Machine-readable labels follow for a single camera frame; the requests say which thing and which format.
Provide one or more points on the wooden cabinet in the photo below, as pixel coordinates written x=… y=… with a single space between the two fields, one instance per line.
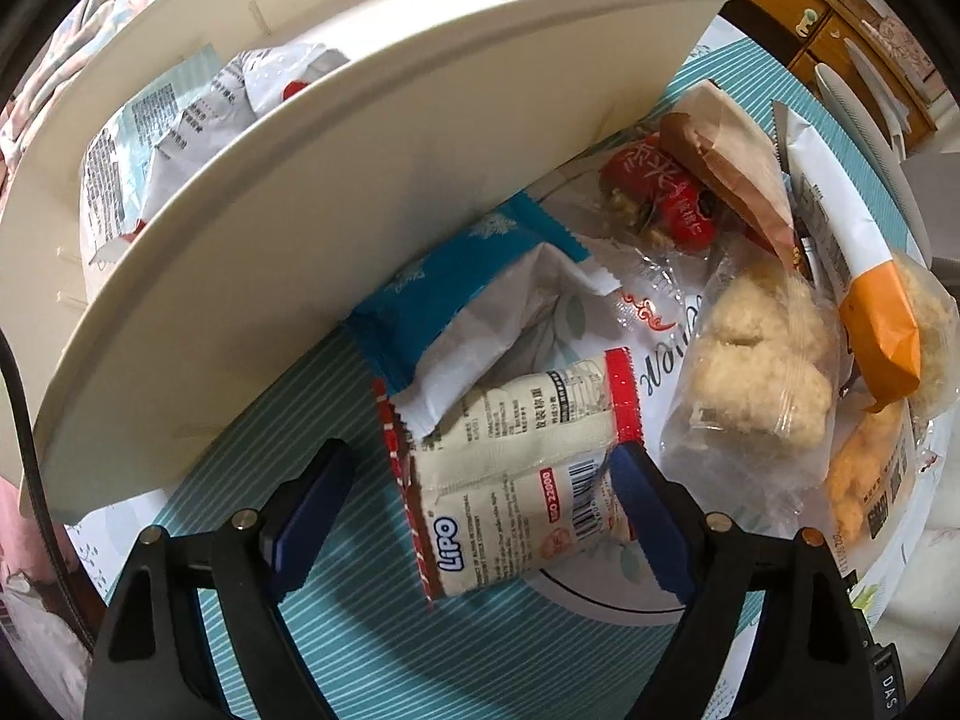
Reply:
x=825 y=37

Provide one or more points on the white plastic blade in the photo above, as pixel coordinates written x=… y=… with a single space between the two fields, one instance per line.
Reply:
x=870 y=150
x=877 y=90

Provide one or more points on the red snack wrapper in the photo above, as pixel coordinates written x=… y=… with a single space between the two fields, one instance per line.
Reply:
x=660 y=172

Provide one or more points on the floral blanket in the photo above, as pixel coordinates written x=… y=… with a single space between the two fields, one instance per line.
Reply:
x=67 y=52

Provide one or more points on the orange puff snack pack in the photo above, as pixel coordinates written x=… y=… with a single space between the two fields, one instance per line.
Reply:
x=862 y=465

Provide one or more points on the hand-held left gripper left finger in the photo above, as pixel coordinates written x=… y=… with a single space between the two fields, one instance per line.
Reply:
x=294 y=540

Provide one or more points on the clear rice puff bag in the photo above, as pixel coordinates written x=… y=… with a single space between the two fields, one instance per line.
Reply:
x=750 y=360
x=926 y=330

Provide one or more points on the white orange snack packet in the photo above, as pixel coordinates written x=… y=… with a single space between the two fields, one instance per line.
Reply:
x=840 y=225

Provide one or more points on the white grey snack packet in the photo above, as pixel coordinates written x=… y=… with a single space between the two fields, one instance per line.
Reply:
x=247 y=82

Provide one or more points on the brown snack packet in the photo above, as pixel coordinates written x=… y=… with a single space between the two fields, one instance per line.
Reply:
x=727 y=157

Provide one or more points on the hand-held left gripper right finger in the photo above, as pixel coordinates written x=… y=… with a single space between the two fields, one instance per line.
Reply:
x=651 y=525

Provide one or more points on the pink cloth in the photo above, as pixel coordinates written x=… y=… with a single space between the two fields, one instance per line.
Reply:
x=30 y=562

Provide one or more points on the blue snowflake snack packet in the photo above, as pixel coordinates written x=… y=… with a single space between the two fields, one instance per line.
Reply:
x=420 y=292

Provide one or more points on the white plastic organizer box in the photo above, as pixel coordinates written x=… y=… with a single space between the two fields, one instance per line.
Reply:
x=375 y=127

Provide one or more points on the teal striped printed mat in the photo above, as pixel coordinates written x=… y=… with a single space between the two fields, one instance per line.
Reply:
x=360 y=637

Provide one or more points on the teal white snack packet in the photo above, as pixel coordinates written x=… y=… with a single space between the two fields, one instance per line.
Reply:
x=142 y=127

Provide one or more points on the red white biscuit packet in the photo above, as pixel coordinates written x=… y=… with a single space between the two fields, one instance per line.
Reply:
x=510 y=450

